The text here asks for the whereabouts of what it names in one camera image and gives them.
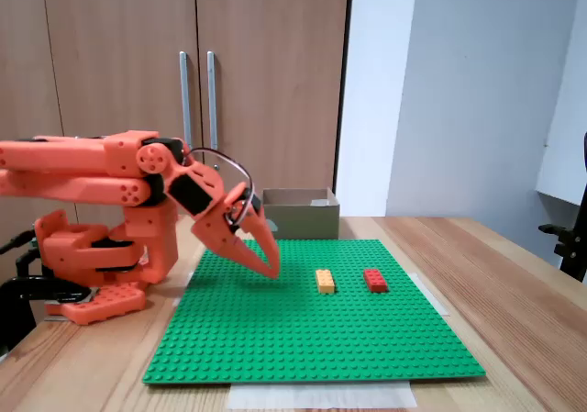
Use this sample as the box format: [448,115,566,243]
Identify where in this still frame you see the black cable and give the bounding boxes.
[15,246,45,279]
[0,228,39,255]

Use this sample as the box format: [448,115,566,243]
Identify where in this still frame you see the black camera stand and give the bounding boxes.
[538,131,587,284]

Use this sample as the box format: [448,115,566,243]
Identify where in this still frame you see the black table clamp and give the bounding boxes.
[0,276,93,357]

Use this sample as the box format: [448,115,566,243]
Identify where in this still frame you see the yellow lego block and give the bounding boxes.
[315,268,337,295]

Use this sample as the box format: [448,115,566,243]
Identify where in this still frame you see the brown wooden cabinet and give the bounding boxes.
[0,0,355,257]

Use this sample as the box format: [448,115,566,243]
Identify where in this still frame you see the red lego block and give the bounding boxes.
[362,268,390,294]

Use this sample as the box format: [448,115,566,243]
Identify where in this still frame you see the wide masking tape strip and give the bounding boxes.
[227,381,418,411]

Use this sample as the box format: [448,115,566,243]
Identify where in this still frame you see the open cardboard box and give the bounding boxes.
[261,186,341,240]

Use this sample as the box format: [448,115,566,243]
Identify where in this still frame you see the green lego baseplate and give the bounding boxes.
[141,238,487,386]

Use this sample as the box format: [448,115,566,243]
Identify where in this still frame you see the silver cabinet handle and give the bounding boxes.
[178,50,193,145]
[205,50,219,151]

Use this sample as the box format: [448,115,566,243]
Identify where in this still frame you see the gripper servo cable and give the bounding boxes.
[184,147,255,221]

